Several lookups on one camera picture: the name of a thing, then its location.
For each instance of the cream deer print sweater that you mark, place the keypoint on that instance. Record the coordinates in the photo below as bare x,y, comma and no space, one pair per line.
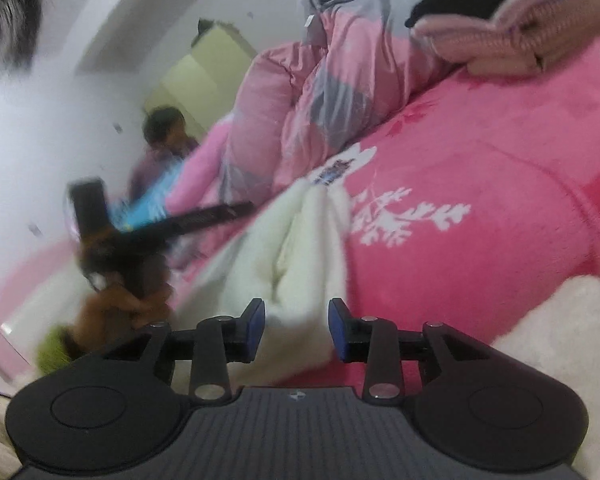
300,260

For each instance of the white fluffy cloth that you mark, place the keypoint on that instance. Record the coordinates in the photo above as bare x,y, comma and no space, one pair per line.
580,340

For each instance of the pink checked folded clothes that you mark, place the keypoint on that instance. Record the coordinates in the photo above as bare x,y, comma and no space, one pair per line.
520,25

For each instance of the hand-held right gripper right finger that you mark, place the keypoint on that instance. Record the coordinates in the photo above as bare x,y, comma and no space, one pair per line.
336,330

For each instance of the person's left hand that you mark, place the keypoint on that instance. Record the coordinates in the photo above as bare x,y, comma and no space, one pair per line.
120,320

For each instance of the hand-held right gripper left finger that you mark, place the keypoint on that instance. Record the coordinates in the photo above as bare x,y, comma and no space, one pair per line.
256,330

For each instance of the pink grey floral quilt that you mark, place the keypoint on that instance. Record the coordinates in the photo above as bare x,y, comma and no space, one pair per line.
330,100

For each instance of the pale yellow wardrobe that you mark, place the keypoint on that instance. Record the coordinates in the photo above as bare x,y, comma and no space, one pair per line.
200,70

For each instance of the teal striped pillow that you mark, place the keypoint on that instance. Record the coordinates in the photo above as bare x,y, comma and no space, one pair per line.
150,205

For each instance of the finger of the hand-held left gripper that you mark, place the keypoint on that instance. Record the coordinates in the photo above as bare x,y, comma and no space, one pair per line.
210,216

